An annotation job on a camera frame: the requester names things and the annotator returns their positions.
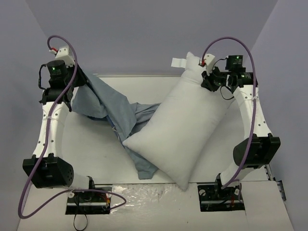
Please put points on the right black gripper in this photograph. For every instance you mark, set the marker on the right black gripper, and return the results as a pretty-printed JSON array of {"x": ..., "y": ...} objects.
[{"x": 210, "y": 82}]

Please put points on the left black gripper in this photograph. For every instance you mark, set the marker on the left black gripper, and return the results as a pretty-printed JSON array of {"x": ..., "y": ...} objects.
[{"x": 78, "y": 77}]

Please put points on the blue pillowcase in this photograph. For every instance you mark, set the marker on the blue pillowcase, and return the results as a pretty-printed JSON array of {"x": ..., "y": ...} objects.
[{"x": 99, "y": 101}]

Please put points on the white pillow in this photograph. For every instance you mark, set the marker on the white pillow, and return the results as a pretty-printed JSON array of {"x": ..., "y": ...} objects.
[{"x": 176, "y": 134}]

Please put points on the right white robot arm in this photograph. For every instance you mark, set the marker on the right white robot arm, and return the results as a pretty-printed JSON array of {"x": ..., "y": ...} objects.
[{"x": 259, "y": 145}]

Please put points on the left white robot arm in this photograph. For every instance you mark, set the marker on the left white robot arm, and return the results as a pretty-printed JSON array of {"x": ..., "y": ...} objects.
[{"x": 47, "y": 168}]

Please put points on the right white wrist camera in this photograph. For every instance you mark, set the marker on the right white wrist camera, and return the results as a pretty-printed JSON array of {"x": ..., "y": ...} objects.
[{"x": 207, "y": 62}]

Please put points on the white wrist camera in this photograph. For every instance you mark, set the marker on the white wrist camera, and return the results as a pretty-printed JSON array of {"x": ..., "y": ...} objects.
[
  {"x": 207, "y": 62},
  {"x": 63, "y": 53}
]

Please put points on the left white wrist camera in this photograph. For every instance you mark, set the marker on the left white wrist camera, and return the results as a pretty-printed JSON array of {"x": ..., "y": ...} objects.
[{"x": 63, "y": 53}]

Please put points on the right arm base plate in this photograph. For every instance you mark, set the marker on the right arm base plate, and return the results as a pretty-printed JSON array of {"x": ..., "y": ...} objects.
[{"x": 212, "y": 200}]

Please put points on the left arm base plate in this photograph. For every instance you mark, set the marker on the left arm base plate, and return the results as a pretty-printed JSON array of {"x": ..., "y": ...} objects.
[{"x": 87, "y": 203}]

